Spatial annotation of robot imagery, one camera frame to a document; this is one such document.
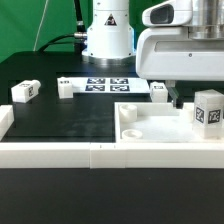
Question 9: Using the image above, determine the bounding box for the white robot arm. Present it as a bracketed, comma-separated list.
[82, 0, 224, 85]

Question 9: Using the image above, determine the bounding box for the white square table top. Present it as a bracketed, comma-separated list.
[114, 102, 224, 143]

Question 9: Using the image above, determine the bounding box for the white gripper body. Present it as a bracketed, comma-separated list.
[136, 27, 224, 81]

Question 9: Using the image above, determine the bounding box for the thin white cable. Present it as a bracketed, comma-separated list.
[33, 0, 50, 52]

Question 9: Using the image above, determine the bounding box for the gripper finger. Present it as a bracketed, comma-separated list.
[165, 80, 183, 109]

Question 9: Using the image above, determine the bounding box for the white sheet with fiducial markers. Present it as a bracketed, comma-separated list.
[58, 77, 151, 94]

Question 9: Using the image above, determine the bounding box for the white U-shaped obstacle fence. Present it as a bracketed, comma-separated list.
[0, 105, 224, 168]

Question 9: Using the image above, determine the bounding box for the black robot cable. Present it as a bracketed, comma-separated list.
[37, 0, 88, 53]

